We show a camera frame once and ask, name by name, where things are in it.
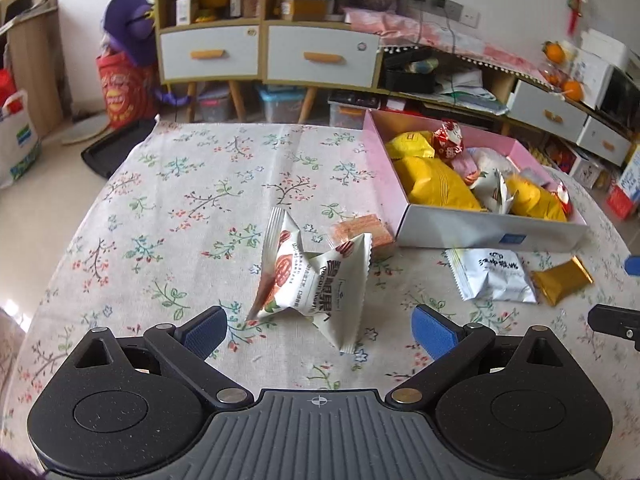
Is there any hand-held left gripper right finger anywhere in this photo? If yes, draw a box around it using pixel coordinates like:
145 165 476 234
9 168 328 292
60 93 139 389
390 304 569 409

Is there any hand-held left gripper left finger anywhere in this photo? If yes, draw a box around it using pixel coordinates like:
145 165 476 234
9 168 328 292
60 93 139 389
70 306 253 409

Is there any white nut snack packet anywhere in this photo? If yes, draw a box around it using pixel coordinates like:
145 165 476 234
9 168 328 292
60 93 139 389
299 234 374 356
245 207 313 325

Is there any pink cardboard box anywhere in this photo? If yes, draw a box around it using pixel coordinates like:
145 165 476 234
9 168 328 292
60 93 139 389
362 108 590 254

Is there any red snack packet white print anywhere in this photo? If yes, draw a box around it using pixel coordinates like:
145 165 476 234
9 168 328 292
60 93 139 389
431 119 467 162

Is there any gold snack packet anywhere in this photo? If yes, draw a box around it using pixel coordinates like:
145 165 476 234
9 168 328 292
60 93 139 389
529 256 595 308

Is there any white silver snack packet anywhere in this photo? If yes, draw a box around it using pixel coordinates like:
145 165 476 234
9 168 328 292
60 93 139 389
446 247 539 306

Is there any white printed box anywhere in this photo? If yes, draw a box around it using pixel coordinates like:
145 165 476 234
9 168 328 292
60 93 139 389
569 152 609 191

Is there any orange wafer packet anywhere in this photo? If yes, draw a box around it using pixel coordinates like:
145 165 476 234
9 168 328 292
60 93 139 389
329 213 397 257

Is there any floral tablecloth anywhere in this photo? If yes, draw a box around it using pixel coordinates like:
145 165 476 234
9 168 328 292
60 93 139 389
0 119 637 480

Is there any ridged yellow snack packet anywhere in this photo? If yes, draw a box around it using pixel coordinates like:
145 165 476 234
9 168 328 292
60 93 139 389
392 156 487 212

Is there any pink snack packet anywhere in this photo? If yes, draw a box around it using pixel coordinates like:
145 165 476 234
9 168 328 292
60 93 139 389
451 148 489 187

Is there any plain white snack packet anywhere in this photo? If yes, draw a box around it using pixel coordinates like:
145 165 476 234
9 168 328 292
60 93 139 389
475 147 519 177

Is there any yellow packet with white circle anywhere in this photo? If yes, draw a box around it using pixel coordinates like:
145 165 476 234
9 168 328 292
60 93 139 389
385 131 437 162

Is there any black tray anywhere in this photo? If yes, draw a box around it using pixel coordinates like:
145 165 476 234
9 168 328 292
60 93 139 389
81 120 159 181

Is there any stack of white boxes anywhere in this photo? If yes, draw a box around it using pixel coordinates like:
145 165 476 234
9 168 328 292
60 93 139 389
574 29 632 112

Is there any small clear storage box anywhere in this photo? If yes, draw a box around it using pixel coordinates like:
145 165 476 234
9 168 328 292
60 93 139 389
195 85 234 123

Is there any low wooden cabinet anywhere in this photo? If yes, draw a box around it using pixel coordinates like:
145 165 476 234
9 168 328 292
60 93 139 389
377 44 637 169

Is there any round board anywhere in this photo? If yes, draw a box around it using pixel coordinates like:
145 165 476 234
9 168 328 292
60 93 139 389
60 112 114 148

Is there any orange latch storage box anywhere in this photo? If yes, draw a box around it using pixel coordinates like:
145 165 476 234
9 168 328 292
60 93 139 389
326 91 382 132

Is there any blue lid storage box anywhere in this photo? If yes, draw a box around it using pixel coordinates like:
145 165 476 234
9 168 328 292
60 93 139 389
256 86 307 124

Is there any pile of papers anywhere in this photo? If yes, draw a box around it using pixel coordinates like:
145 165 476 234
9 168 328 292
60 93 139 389
434 66 512 114

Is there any red printed bag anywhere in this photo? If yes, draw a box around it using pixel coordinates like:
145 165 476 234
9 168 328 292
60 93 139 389
95 50 159 131

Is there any black storage box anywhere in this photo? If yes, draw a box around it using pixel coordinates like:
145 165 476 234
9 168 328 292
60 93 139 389
383 47 444 95

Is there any white shopping bag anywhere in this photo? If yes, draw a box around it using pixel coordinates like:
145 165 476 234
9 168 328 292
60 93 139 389
0 90 44 191

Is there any pink cloth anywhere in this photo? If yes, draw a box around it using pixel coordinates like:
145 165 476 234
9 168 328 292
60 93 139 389
344 7 547 74

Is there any purple plush toy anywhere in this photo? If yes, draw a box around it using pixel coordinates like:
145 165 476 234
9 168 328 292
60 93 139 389
101 0 158 69

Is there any yellow shelf item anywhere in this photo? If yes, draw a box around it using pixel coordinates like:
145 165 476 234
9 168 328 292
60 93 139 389
196 0 229 24

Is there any wooden desk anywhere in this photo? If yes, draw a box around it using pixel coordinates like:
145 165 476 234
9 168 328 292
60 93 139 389
0 0 64 139

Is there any brown cardboard box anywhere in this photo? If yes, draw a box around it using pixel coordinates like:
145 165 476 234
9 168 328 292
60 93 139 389
280 0 329 23

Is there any white drawer wooden handle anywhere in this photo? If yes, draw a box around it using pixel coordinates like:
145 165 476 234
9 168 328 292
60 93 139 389
264 22 382 91
158 25 262 84
574 116 634 168
509 80 589 137

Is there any wall socket strip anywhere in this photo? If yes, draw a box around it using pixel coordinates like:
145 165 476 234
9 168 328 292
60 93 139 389
409 0 482 29

